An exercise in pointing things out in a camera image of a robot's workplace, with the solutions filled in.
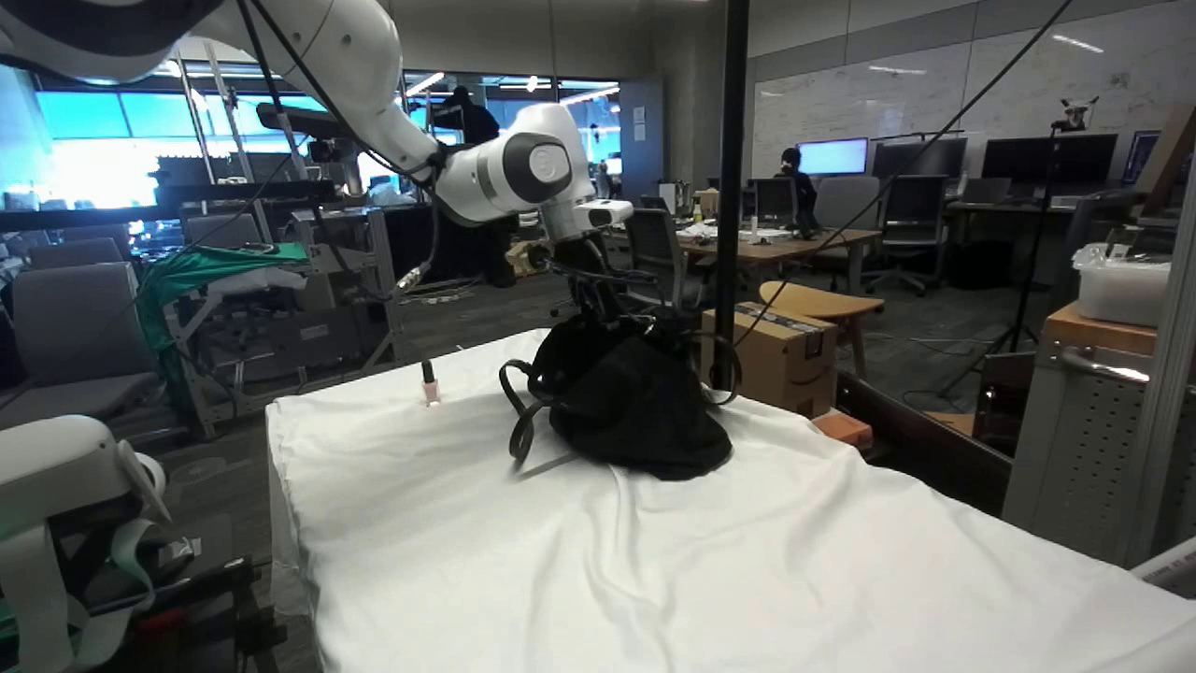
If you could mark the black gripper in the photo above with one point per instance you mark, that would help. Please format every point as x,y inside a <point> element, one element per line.
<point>586,264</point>

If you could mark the whitish nail polish bottle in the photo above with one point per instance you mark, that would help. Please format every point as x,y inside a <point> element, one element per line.
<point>431,396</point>

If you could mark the grey mesh office chair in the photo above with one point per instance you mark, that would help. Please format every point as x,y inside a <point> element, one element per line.
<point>657,255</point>

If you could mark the tan wrist plate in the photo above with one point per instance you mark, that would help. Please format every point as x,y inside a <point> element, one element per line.
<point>527,255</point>

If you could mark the black fabric handbag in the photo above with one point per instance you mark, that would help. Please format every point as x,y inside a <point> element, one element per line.
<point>637,412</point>

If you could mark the wooden top desk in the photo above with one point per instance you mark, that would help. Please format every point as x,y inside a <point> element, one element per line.
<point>772,249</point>

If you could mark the brown cardboard box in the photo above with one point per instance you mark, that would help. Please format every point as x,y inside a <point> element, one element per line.
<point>785,362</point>

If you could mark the seated person dark clothes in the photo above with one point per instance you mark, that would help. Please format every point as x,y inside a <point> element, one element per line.
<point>799,188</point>

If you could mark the small computer monitor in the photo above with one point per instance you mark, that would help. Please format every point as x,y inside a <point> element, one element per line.
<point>831,159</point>

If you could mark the orange brown block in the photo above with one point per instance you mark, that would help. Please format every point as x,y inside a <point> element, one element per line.
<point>845,429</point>

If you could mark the white tablecloth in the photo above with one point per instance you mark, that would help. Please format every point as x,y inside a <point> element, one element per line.
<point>749,564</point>

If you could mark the black office chair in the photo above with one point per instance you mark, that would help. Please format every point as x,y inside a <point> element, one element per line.
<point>917,208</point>

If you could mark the medium computer monitor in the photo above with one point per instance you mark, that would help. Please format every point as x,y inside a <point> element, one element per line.
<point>920,159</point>

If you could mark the dark wooden board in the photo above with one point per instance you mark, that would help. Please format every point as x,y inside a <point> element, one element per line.
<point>920,452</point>

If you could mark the wide computer monitor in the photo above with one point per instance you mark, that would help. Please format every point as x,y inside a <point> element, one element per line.
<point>1051,164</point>

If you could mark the grey metal cabinet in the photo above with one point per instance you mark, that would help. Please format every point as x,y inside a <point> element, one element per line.
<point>1069,452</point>

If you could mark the black tripod stand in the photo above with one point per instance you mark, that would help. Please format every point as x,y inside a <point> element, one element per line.
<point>1069,120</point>

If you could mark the white plastic container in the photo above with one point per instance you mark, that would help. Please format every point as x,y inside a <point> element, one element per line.
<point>1123,292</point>

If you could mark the grey upholstered seat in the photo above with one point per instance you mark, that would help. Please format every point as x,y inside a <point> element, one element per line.
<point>75,322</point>

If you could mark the slanted aluminium pole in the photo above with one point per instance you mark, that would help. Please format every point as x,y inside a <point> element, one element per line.
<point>1163,397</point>

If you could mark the black frame post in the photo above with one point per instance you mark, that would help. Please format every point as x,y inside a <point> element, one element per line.
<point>734,151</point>

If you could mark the black camera on stand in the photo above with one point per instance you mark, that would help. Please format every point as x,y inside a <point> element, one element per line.
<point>284,120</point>

